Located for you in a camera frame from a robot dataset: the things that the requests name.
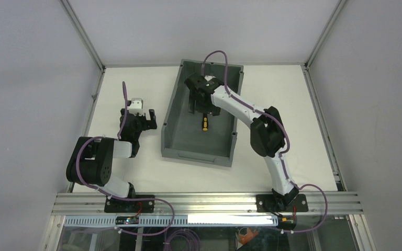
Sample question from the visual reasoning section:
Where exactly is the white slotted cable duct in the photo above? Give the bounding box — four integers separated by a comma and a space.
64, 214, 278, 228

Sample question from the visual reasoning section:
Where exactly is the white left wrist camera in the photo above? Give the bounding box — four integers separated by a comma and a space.
128, 98, 144, 116

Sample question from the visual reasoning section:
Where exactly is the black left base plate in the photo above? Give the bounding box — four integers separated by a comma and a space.
104, 195, 155, 213

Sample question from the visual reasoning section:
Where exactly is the black yellow screwdriver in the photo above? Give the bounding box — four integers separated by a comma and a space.
202, 113, 209, 131

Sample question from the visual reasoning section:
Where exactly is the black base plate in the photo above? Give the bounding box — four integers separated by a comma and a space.
104, 195, 155, 213
255, 194, 309, 214

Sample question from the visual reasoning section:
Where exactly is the orange object under table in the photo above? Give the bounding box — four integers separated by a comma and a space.
236, 227, 259, 245

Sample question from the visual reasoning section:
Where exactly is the coiled purple cable below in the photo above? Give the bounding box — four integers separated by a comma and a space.
163, 229, 202, 251

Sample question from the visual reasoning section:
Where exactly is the aluminium front rail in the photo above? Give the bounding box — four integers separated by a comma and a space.
51, 191, 364, 216

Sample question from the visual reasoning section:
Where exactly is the grey plastic bin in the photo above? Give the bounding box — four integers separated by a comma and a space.
161, 59, 244, 167

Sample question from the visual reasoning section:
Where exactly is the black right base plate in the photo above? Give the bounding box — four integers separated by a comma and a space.
255, 194, 309, 214

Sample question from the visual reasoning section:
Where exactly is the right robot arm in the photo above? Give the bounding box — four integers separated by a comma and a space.
184, 73, 299, 212

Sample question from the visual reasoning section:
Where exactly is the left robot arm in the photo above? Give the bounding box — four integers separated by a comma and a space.
65, 108, 157, 200

